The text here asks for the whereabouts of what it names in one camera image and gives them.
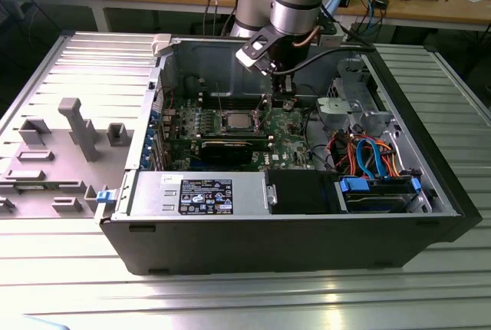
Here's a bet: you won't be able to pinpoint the metal socket cover frame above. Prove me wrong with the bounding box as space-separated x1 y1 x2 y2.
253 94 281 134

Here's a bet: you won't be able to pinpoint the silver CPU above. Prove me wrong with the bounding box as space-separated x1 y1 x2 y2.
226 112 252 130

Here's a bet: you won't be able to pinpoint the RAM slot white clips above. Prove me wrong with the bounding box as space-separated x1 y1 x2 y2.
198 91 269 99
168 140 273 150
198 98 269 107

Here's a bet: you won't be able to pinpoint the CPU socket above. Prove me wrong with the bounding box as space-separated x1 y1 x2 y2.
217 107 259 135

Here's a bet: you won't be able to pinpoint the metal drive cage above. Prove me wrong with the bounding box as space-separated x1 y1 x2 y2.
315 57 402 143

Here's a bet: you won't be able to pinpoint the green motherboard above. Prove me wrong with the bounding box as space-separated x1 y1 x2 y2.
160 94 320 173

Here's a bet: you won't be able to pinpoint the black graphics card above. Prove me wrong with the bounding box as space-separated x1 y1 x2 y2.
198 138 255 167

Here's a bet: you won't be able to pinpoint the pale grey case latch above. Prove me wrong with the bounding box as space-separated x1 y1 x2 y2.
151 33 174 58

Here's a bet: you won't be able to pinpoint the black plastic shroud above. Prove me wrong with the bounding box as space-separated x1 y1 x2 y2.
265 170 341 216

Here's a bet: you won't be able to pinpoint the hard disk blue carrier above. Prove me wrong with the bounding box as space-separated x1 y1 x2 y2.
334 175 423 215

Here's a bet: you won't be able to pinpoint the black open PC case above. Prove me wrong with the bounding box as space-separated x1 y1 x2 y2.
94 31 483 277

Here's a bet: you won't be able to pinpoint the grey power supply unit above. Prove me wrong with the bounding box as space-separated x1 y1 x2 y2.
128 170 269 218

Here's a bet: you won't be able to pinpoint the blue case latch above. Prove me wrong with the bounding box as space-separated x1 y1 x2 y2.
97 189 117 206

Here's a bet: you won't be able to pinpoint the grey parts rack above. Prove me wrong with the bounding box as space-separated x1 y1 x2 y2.
0 97 136 220

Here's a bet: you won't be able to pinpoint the green RAM stick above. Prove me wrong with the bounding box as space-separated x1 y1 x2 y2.
15 183 50 193

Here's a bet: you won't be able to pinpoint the pale blue rounded object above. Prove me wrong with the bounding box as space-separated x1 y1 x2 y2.
21 313 72 330

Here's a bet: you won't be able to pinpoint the black camera cable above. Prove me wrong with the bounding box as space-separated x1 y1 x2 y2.
270 18 377 76

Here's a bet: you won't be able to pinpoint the white camera black bracket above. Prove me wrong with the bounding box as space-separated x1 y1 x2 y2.
234 26 278 77

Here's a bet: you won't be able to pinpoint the small white camera box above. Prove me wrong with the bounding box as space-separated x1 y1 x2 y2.
318 29 343 48

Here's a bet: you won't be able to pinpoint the red orange wire bundle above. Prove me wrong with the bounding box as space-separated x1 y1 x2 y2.
326 130 360 174

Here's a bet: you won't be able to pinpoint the blue data wire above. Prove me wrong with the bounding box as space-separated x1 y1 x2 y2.
355 134 389 180

